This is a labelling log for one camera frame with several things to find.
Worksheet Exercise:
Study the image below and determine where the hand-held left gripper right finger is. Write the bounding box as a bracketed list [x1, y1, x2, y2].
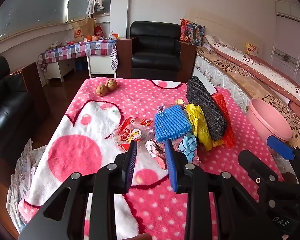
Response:
[164, 139, 283, 240]

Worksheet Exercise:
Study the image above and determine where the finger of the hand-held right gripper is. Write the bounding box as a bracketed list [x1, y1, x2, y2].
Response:
[238, 150, 284, 193]
[267, 135, 300, 178]

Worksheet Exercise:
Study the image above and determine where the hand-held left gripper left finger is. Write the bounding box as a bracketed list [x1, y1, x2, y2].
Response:
[18, 141, 138, 240]

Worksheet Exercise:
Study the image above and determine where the pink fluffy sock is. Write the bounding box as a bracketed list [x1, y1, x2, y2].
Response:
[144, 140, 168, 170]

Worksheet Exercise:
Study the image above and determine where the pink plastic bucket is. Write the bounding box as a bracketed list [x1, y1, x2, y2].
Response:
[245, 98, 293, 155]

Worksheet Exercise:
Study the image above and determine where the clear red label snack wrapper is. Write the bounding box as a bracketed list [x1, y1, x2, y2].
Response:
[112, 116, 157, 153]

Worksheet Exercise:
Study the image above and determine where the blue foam net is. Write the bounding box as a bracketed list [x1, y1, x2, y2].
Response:
[154, 105, 193, 142]

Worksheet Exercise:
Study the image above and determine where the yellow foam net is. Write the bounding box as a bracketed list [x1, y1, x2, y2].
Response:
[185, 103, 224, 152]

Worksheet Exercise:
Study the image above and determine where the person's left hand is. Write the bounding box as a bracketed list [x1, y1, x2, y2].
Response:
[120, 233, 153, 240]

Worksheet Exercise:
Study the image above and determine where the pink polka dot blanket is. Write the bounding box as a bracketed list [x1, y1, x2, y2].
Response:
[18, 77, 284, 240]

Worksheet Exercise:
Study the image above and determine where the red foam net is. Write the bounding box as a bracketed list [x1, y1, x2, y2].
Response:
[212, 92, 236, 149]

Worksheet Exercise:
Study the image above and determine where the black foam net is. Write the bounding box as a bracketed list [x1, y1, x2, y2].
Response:
[186, 75, 228, 141]

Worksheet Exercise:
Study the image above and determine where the brown leaf bed blanket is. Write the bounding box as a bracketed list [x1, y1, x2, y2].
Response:
[196, 45, 300, 153]

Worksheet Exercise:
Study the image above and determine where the walnut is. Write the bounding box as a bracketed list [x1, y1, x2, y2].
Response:
[105, 79, 118, 91]
[96, 84, 108, 97]

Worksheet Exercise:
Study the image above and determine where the floral dotted quilt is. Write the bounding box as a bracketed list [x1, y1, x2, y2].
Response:
[205, 35, 300, 110]

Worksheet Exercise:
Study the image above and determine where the white mattress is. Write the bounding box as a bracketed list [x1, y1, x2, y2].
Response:
[194, 54, 252, 114]

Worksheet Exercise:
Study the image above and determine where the yellow floral pillow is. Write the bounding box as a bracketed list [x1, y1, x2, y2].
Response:
[244, 42, 260, 55]

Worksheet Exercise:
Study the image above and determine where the white wardrobe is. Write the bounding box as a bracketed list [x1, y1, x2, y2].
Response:
[270, 1, 300, 80]

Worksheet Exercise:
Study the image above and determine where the white patterned cloth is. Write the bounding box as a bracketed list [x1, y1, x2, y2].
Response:
[6, 137, 48, 230]

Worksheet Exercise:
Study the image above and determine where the black leather armchair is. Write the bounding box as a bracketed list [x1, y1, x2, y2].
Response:
[116, 21, 197, 82]

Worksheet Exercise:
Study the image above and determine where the white side table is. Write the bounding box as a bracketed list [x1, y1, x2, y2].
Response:
[46, 55, 115, 83]

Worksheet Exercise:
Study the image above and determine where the checked-cloth side table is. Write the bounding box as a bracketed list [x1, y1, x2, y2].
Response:
[37, 39, 119, 70]

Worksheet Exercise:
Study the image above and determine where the colourful printed cushion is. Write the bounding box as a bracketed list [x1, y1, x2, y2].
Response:
[179, 19, 205, 46]

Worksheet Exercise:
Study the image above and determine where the cream headboard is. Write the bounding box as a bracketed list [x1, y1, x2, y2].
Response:
[187, 9, 264, 55]

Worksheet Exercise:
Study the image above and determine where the black leather sofa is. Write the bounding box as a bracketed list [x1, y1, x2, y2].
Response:
[0, 55, 50, 160]

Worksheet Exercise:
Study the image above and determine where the brown paper bag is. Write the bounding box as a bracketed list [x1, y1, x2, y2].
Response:
[71, 19, 95, 42]

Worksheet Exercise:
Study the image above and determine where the window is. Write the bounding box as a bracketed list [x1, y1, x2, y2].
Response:
[0, 0, 113, 43]

